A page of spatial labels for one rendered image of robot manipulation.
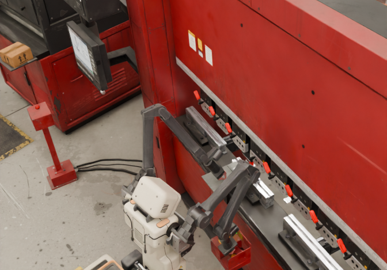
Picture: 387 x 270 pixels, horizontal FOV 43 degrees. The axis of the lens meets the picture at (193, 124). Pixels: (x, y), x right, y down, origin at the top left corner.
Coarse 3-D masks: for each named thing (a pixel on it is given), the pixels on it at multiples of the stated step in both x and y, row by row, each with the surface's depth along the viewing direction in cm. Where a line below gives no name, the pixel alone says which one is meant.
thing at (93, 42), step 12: (72, 24) 349; (84, 36) 334; (96, 36) 339; (96, 48) 325; (96, 60) 330; (108, 60) 339; (84, 72) 365; (96, 72) 337; (108, 72) 343; (96, 84) 349
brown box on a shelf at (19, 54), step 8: (8, 48) 431; (16, 48) 429; (24, 48) 429; (8, 56) 422; (16, 56) 423; (24, 56) 429; (32, 56) 435; (8, 64) 431; (16, 64) 426; (24, 64) 430
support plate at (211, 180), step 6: (234, 162) 315; (228, 168) 312; (210, 174) 309; (228, 174) 307; (204, 180) 305; (210, 180) 305; (216, 180) 304; (222, 180) 304; (210, 186) 301; (216, 186) 301
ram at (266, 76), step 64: (192, 0) 285; (192, 64) 321; (256, 64) 244; (320, 64) 197; (256, 128) 270; (320, 128) 213; (384, 128) 176; (320, 192) 232; (384, 192) 189; (384, 256) 204
